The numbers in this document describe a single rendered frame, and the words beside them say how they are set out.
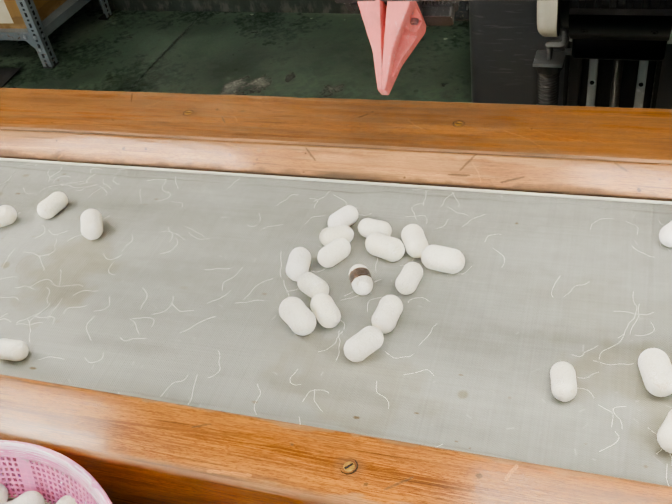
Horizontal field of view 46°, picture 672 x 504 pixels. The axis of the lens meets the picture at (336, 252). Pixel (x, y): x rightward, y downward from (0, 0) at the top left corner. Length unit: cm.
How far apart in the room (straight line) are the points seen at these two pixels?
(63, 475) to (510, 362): 33
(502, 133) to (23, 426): 49
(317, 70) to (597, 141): 186
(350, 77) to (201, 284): 184
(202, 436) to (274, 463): 6
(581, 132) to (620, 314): 21
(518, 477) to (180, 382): 27
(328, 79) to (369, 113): 167
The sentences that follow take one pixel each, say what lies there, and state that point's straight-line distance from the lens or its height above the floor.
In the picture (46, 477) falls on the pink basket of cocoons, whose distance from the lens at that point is 61.
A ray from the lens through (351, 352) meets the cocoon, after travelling 59.
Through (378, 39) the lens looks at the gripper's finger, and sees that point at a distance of 68.
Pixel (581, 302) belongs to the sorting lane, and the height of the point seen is 74.
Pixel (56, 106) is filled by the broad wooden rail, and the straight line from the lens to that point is 100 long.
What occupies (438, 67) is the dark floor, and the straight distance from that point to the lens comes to 249.
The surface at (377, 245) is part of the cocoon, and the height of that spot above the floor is 76.
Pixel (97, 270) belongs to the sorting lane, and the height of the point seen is 74.
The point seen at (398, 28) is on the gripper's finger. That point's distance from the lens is 68.
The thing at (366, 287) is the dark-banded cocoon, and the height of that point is 75.
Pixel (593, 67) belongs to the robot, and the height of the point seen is 49.
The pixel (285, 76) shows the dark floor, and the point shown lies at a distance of 256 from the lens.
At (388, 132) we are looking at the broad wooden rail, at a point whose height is 76.
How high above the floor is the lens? 120
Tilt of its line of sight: 41 degrees down
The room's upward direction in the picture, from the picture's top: 11 degrees counter-clockwise
